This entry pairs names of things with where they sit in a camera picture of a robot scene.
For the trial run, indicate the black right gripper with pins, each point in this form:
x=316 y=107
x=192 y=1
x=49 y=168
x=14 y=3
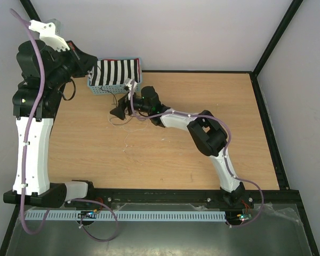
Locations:
x=119 y=111

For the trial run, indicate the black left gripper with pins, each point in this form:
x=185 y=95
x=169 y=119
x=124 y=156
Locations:
x=83 y=62

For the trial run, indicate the white zip tie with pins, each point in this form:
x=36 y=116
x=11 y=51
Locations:
x=129 y=136

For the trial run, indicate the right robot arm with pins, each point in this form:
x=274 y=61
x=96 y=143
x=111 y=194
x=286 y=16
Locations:
x=207 y=133

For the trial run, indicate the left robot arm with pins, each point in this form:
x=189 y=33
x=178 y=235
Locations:
x=35 y=106

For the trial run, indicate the light blue plastic basket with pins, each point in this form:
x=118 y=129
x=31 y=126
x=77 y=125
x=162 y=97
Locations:
x=115 y=89

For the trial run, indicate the black white striped cloth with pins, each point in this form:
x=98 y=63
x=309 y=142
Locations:
x=114 y=71

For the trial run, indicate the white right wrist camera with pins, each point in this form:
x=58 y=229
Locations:
x=130 y=84

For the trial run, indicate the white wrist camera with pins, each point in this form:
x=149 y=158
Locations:
x=130 y=84
x=49 y=33

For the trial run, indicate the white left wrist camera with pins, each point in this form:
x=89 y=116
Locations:
x=49 y=33

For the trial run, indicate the light blue slotted cable duct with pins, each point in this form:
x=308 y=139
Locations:
x=187 y=216

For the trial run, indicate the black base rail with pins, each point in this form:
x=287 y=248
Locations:
x=212 y=199

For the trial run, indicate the black aluminium frame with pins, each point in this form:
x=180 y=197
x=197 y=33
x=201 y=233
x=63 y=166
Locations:
x=234 y=219

